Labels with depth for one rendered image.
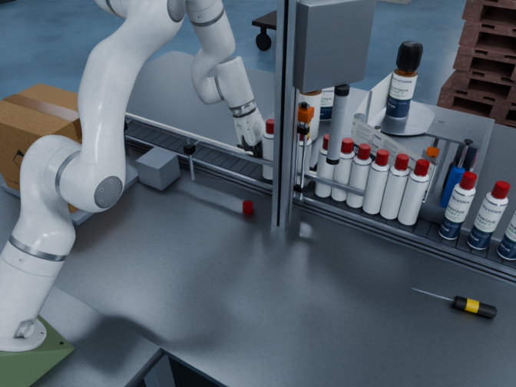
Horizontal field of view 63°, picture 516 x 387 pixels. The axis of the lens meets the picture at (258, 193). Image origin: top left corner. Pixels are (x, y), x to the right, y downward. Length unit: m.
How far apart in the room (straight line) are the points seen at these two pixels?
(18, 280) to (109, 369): 0.27
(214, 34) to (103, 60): 0.33
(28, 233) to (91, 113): 0.27
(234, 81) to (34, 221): 0.65
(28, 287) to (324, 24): 0.81
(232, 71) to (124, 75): 0.43
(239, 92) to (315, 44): 0.39
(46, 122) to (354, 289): 0.96
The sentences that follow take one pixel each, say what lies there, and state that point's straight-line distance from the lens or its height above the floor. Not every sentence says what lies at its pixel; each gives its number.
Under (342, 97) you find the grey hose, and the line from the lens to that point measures 1.04.
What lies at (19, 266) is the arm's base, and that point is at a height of 1.07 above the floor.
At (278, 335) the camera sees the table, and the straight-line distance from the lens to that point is 1.05.
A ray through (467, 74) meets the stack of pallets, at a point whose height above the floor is 0.45.
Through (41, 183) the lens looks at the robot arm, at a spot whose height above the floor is 1.17.
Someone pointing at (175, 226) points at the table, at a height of 0.83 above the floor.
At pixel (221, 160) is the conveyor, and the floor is 0.88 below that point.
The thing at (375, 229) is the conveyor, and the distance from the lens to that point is 1.28.
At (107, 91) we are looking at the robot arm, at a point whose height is 1.34.
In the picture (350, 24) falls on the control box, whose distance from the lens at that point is 1.00.
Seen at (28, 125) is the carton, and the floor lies 1.12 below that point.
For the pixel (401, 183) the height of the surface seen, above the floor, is 1.01.
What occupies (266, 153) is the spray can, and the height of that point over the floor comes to 0.98.
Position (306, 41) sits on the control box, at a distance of 0.95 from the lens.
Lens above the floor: 1.71
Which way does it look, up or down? 39 degrees down
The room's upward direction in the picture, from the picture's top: straight up
